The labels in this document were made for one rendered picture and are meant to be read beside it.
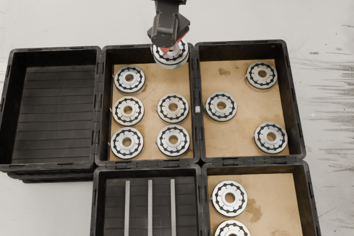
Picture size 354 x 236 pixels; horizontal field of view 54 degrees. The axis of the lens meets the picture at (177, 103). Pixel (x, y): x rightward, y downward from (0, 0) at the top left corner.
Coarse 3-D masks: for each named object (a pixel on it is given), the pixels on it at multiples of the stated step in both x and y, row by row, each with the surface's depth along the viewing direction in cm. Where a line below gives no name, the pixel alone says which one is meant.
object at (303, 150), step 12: (288, 60) 111; (288, 72) 109; (300, 132) 101; (204, 144) 100; (300, 144) 100; (204, 156) 99; (240, 156) 98; (252, 156) 98; (264, 156) 98; (276, 156) 99; (288, 156) 98; (300, 156) 98
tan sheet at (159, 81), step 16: (128, 64) 122; (144, 64) 122; (128, 80) 120; (160, 80) 120; (176, 80) 120; (144, 96) 117; (160, 96) 117; (128, 112) 115; (112, 128) 113; (144, 128) 113; (160, 128) 113; (128, 144) 111; (192, 144) 111; (112, 160) 109
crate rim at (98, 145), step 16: (112, 48) 113; (128, 48) 114; (192, 48) 113; (192, 64) 112; (192, 80) 108; (192, 96) 106; (96, 128) 103; (96, 144) 101; (96, 160) 99; (128, 160) 99; (144, 160) 99; (160, 160) 98; (192, 160) 98
